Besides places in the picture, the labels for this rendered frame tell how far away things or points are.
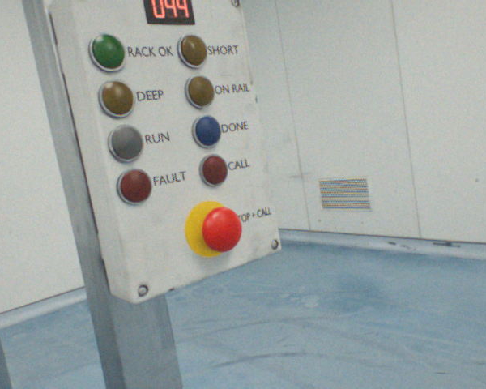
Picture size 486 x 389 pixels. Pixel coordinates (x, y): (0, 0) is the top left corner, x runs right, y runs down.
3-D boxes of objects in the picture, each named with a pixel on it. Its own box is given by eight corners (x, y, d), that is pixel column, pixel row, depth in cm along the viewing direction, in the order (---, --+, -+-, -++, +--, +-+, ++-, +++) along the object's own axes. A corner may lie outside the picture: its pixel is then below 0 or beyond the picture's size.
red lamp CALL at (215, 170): (232, 181, 44) (226, 152, 44) (207, 187, 43) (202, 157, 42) (226, 182, 45) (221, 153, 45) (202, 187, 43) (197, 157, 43)
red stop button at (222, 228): (249, 245, 43) (241, 203, 42) (213, 258, 41) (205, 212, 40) (220, 243, 46) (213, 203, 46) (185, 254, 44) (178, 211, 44)
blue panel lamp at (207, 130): (224, 143, 44) (219, 113, 44) (200, 147, 42) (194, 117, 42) (219, 144, 45) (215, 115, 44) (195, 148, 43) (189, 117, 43)
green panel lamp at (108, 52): (130, 67, 38) (123, 32, 38) (97, 69, 37) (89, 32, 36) (125, 70, 39) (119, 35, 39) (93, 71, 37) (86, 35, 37)
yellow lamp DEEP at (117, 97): (139, 113, 39) (132, 78, 38) (107, 116, 37) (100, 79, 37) (134, 114, 39) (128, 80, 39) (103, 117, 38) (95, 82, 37)
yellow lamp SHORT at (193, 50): (211, 64, 43) (206, 32, 43) (185, 65, 41) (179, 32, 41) (206, 66, 44) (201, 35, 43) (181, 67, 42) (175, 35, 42)
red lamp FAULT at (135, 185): (155, 199, 40) (150, 166, 39) (125, 206, 38) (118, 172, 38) (151, 199, 40) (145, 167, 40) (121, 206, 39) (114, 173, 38)
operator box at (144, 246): (283, 250, 49) (241, -9, 46) (134, 306, 39) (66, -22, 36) (247, 246, 54) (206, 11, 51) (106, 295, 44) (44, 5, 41)
